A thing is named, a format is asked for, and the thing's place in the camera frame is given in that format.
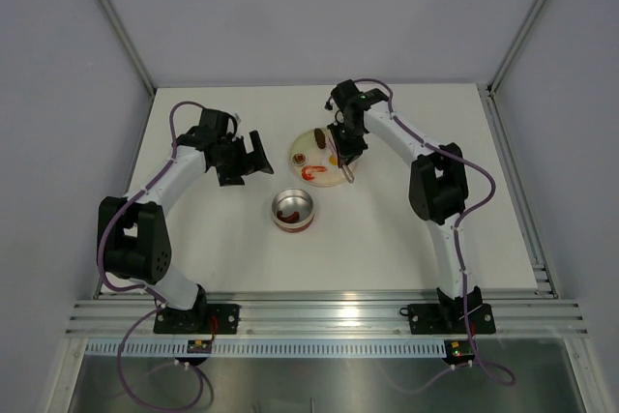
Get aluminium rail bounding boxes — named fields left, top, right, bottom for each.
left=65, top=291, right=589, bottom=339
left=477, top=84, right=559, bottom=299

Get right side aluminium rail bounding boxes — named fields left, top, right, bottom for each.
left=477, top=84, right=559, bottom=299

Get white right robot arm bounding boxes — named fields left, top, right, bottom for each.
left=325, top=79, right=483, bottom=332

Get cream green round plate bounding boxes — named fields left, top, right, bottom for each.
left=288, top=127, right=356, bottom=188

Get red steel lunch box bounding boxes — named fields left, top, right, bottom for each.
left=271, top=189, right=315, bottom=233

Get aluminium front rail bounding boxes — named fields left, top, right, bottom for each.
left=65, top=291, right=589, bottom=339

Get dark red toy octopus tentacle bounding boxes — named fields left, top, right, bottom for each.
left=276, top=211, right=300, bottom=223

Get white slotted cable duct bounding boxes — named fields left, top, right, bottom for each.
left=85, top=339, right=447, bottom=359

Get right aluminium frame post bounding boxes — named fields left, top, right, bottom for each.
left=486, top=0, right=550, bottom=98

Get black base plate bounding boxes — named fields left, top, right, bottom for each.
left=398, top=304, right=496, bottom=336
left=154, top=304, right=241, bottom=336

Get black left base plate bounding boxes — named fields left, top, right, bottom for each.
left=154, top=304, right=241, bottom=336

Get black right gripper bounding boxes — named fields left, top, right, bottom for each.
left=328, top=120, right=368, bottom=167

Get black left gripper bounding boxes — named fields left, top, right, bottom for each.
left=214, top=132, right=272, bottom=187

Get aluminium frame post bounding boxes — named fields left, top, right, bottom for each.
left=96, top=0, right=157, bottom=98
left=486, top=0, right=550, bottom=98

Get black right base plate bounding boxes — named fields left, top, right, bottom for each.
left=398, top=304, right=496, bottom=336

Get toy noodle bowl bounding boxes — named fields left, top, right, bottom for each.
left=291, top=154, right=306, bottom=165

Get brown toy sea cucumber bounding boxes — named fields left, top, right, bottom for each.
left=313, top=128, right=327, bottom=150

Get pink cat paw tongs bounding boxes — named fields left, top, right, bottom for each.
left=327, top=135, right=355, bottom=184

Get orange toy shrimp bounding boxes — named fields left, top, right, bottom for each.
left=301, top=165, right=328, bottom=181

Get left aluminium frame post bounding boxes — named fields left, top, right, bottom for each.
left=96, top=0, right=157, bottom=98

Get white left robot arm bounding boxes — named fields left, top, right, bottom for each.
left=96, top=107, right=274, bottom=335

